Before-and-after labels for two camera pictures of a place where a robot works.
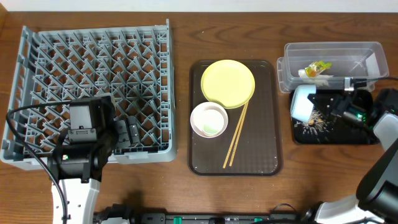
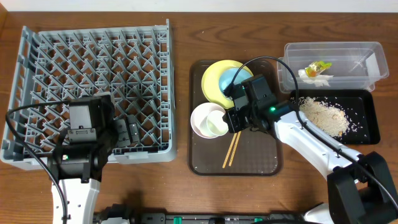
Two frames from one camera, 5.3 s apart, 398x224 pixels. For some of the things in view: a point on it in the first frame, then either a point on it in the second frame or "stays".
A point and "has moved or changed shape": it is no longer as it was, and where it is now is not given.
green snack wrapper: x=314 y=68 stays
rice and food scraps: x=316 y=125 has moved or changed shape
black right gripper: x=339 y=107 -> x=234 y=124
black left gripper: x=127 y=133 stays
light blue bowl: x=301 y=106 -> x=227 y=76
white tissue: x=321 y=79 stays
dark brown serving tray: x=258 y=152 stays
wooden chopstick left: x=235 y=135 stays
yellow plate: x=229 y=82 stays
